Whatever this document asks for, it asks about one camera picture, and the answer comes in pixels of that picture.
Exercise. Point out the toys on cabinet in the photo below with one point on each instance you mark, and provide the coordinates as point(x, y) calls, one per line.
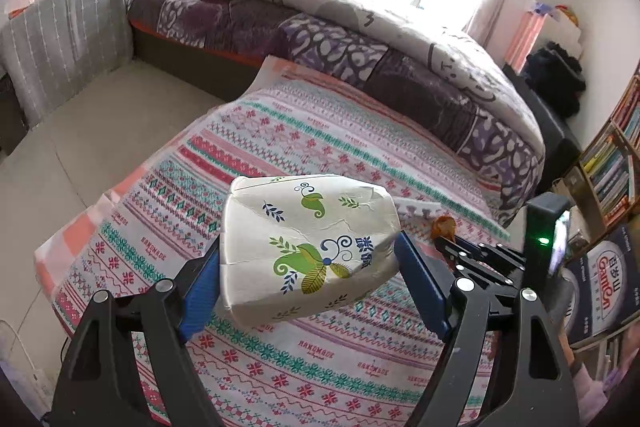
point(555, 12)

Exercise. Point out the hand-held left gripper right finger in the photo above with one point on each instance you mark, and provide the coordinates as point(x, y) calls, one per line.
point(422, 287)

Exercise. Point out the pink white cabinet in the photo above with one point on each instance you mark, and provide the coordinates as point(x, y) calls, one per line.
point(530, 37)

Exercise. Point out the pink tissue pack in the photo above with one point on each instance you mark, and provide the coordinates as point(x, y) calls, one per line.
point(20, 2)

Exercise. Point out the white power strip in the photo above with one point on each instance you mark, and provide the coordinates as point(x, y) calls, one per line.
point(22, 372)

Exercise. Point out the white leaf-print tissue packet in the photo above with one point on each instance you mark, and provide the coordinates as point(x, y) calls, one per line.
point(310, 252)

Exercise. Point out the pile of black clothes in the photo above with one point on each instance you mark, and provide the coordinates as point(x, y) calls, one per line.
point(555, 77)

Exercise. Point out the black side cabinet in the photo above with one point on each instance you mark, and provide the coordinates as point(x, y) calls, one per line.
point(10, 117)

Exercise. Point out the patterned tablecloth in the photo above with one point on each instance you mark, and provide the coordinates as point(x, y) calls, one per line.
point(300, 142)

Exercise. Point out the blue printed cardboard box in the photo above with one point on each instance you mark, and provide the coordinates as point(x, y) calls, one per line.
point(605, 287)

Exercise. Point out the grey checked cloth cover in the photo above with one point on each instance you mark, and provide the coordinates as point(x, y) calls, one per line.
point(65, 42)

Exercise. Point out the bed with purple sheet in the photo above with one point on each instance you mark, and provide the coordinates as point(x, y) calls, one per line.
point(350, 52)

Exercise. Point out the black bench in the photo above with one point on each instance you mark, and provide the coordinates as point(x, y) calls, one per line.
point(555, 142)

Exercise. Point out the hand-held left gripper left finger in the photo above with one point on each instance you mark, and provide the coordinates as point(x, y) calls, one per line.
point(200, 297)

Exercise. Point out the wooden bookshelf with books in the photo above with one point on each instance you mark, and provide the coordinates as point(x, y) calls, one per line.
point(610, 167)

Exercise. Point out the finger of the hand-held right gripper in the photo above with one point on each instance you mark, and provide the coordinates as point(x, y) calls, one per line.
point(490, 252)
point(495, 274)

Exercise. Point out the brown orange wrapper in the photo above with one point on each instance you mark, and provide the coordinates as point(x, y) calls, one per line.
point(444, 228)

